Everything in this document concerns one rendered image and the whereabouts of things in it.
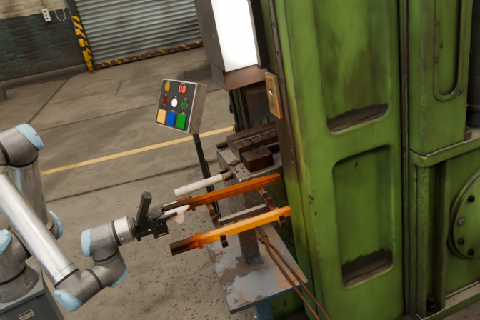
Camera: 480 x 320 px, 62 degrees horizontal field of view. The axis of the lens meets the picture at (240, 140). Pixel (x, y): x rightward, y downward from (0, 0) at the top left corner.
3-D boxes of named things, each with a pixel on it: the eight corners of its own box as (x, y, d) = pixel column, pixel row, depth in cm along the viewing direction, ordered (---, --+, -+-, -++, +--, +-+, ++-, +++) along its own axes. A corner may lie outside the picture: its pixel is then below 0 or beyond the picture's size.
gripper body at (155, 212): (168, 221, 146) (136, 232, 144) (161, 202, 142) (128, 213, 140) (171, 233, 139) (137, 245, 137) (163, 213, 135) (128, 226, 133)
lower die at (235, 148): (241, 162, 186) (237, 146, 183) (228, 147, 204) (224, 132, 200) (319, 136, 196) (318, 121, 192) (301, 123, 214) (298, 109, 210)
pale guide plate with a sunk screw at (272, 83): (279, 118, 155) (273, 77, 148) (270, 112, 163) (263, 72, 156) (284, 117, 155) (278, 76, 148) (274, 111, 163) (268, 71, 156)
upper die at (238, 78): (226, 91, 171) (221, 70, 167) (213, 81, 189) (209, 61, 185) (312, 66, 181) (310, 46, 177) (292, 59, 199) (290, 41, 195)
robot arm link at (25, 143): (14, 241, 190) (-19, 128, 140) (48, 221, 202) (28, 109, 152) (32, 263, 185) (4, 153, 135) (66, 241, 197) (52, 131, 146)
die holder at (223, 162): (256, 259, 190) (239, 180, 172) (231, 218, 224) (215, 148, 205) (356, 219, 204) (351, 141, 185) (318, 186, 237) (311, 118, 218)
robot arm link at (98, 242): (89, 249, 142) (78, 226, 138) (123, 237, 144) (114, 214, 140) (87, 265, 133) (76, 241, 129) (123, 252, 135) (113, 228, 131)
